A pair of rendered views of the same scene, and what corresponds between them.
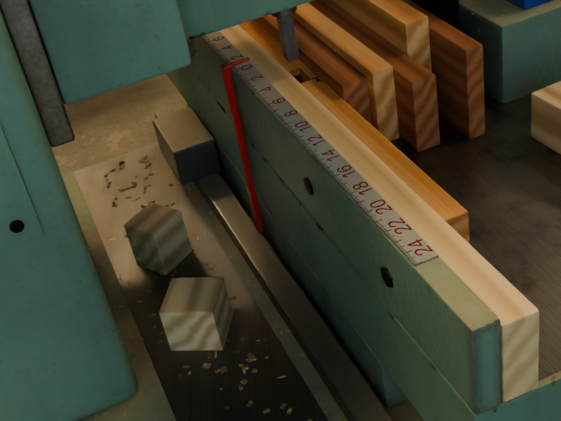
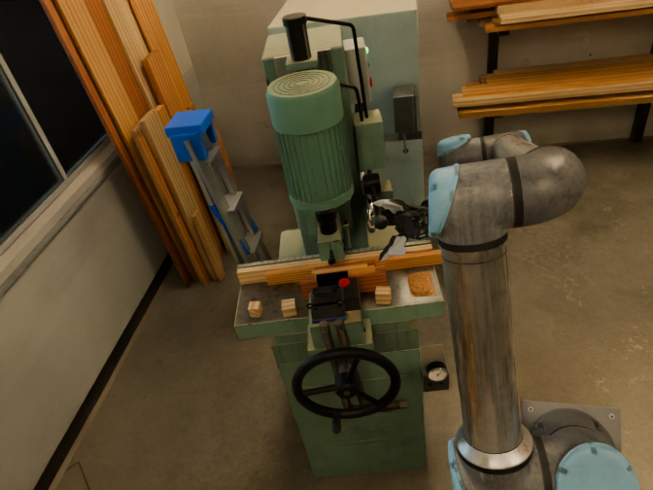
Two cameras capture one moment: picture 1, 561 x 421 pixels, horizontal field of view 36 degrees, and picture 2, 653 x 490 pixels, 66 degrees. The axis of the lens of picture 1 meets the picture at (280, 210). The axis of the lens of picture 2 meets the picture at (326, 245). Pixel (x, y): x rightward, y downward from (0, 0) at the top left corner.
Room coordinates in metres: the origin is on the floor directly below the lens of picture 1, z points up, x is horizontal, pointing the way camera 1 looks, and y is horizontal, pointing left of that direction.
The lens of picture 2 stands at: (0.98, -1.11, 1.92)
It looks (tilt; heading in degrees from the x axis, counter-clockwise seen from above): 38 degrees down; 112
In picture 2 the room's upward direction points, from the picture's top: 11 degrees counter-clockwise
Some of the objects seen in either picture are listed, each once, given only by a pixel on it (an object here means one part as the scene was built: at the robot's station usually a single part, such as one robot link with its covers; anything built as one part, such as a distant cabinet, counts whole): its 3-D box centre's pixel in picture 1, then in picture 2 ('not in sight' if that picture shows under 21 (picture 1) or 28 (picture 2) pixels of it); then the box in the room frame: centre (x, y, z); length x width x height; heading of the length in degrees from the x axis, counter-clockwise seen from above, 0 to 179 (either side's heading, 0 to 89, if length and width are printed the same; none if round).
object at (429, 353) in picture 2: not in sight; (433, 367); (0.86, -0.09, 0.58); 0.12 x 0.08 x 0.08; 106
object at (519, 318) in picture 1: (274, 98); (333, 264); (0.56, -0.01, 0.93); 0.60 x 0.02 x 0.05; 16
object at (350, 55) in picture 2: not in sight; (357, 70); (0.62, 0.32, 1.40); 0.10 x 0.06 x 0.16; 106
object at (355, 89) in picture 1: (305, 65); (345, 271); (0.60, -0.04, 0.93); 0.18 x 0.02 x 0.05; 16
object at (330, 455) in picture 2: not in sight; (355, 357); (0.53, 0.09, 0.36); 0.58 x 0.45 x 0.71; 106
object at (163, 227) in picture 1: (159, 238); not in sight; (0.56, 0.10, 0.82); 0.03 x 0.03 x 0.04; 49
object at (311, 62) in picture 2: not in sight; (300, 51); (0.53, 0.11, 1.54); 0.08 x 0.08 x 0.17; 16
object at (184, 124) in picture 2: not in sight; (237, 230); (-0.12, 0.57, 0.58); 0.27 x 0.25 x 1.16; 9
